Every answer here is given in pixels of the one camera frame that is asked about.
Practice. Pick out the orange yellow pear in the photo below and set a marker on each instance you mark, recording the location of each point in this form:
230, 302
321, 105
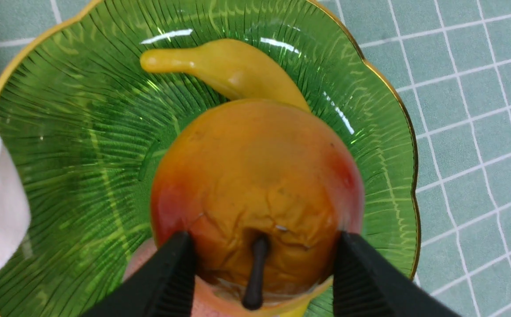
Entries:
264, 190

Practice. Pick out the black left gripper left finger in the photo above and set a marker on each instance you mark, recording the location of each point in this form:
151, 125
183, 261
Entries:
163, 287

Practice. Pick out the yellow banana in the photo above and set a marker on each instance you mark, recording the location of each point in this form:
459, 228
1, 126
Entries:
233, 68

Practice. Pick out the green glass plate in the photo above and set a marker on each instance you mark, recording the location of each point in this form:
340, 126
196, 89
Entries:
86, 128

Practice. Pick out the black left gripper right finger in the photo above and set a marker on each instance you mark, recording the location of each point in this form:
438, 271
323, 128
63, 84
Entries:
366, 285

